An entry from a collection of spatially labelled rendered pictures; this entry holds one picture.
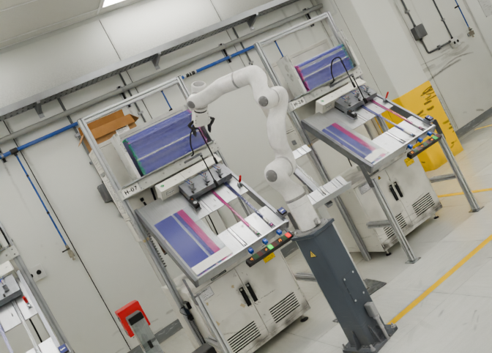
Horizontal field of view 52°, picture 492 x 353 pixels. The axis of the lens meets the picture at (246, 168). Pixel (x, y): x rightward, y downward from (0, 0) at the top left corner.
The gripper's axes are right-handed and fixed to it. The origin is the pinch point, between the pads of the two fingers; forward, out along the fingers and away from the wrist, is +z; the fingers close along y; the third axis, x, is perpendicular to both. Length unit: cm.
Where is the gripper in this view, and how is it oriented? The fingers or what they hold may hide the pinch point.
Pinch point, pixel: (202, 132)
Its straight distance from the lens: 298.3
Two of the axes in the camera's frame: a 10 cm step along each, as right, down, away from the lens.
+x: 4.7, 5.3, -7.1
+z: 0.1, 8.0, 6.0
